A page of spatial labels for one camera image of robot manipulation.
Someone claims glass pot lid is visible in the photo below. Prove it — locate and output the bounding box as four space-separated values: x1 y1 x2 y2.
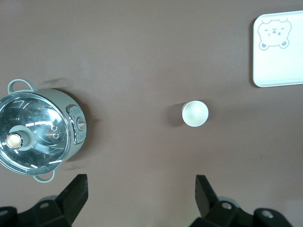
0 91 73 176

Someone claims cream bear print tray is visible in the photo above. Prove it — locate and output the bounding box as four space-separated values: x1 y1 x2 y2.
251 10 303 89

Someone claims grey pot with glass lid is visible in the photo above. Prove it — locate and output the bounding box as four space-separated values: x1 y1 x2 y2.
0 79 87 183

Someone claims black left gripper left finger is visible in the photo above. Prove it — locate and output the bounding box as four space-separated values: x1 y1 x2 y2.
0 174 89 227

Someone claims brown table cover sheet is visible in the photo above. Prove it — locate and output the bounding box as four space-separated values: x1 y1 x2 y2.
0 0 303 227

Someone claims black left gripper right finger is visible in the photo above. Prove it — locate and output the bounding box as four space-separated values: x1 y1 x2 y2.
195 175 292 227

